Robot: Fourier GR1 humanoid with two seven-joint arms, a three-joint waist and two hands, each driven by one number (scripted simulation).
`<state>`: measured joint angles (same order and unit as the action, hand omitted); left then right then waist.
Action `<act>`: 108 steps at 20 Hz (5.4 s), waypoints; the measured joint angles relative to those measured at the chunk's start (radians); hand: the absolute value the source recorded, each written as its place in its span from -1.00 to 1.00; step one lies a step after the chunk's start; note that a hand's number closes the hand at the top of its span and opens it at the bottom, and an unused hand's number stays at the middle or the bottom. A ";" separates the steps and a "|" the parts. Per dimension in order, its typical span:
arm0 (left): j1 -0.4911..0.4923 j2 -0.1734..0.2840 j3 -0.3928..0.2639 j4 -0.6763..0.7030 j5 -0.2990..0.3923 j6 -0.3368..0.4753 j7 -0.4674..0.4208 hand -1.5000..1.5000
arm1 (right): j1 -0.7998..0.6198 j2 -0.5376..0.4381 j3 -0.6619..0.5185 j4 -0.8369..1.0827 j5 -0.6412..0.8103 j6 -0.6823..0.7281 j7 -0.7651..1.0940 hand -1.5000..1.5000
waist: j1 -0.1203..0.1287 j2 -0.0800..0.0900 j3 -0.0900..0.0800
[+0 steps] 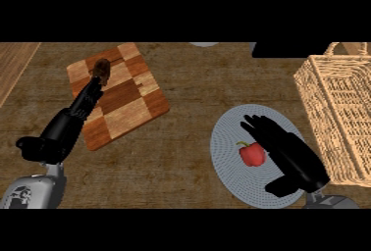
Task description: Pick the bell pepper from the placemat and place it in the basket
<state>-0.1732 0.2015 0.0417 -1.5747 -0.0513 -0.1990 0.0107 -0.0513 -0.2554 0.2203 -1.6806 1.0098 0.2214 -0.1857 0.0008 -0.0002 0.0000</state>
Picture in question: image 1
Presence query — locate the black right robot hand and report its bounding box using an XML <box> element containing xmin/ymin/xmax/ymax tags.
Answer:
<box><xmin>239</xmin><ymin>114</ymin><xmax>332</xmax><ymax>198</ymax></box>

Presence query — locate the checkered wooden cutting board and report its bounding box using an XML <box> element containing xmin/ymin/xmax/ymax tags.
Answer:
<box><xmin>64</xmin><ymin>42</ymin><xmax>171</xmax><ymax>152</ymax></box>

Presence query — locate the round grey placemat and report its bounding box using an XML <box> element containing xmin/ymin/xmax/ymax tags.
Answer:
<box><xmin>208</xmin><ymin>104</ymin><xmax>310</xmax><ymax>209</ymax></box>

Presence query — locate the light wooden panel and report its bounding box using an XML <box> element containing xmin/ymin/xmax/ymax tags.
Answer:
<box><xmin>0</xmin><ymin>42</ymin><xmax>42</xmax><ymax>108</ymax></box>

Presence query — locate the pale grey round object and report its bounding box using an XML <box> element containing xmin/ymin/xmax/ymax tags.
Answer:
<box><xmin>187</xmin><ymin>42</ymin><xmax>220</xmax><ymax>48</ymax></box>

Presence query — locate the red bell pepper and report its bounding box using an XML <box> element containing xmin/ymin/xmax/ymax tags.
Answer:
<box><xmin>234</xmin><ymin>140</ymin><xmax>267</xmax><ymax>168</ymax></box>

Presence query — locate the tan wicker basket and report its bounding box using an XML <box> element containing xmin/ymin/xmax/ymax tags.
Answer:
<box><xmin>292</xmin><ymin>42</ymin><xmax>371</xmax><ymax>188</ymax></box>

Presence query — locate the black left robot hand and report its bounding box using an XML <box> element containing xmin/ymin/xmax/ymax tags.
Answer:
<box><xmin>14</xmin><ymin>75</ymin><xmax>106</xmax><ymax>166</ymax></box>

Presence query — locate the black appliance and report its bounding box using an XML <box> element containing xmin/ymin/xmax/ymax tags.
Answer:
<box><xmin>251</xmin><ymin>42</ymin><xmax>335</xmax><ymax>60</ymax></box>

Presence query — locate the brown potato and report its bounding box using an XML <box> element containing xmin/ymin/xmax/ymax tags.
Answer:
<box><xmin>91</xmin><ymin>58</ymin><xmax>112</xmax><ymax>86</ymax></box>

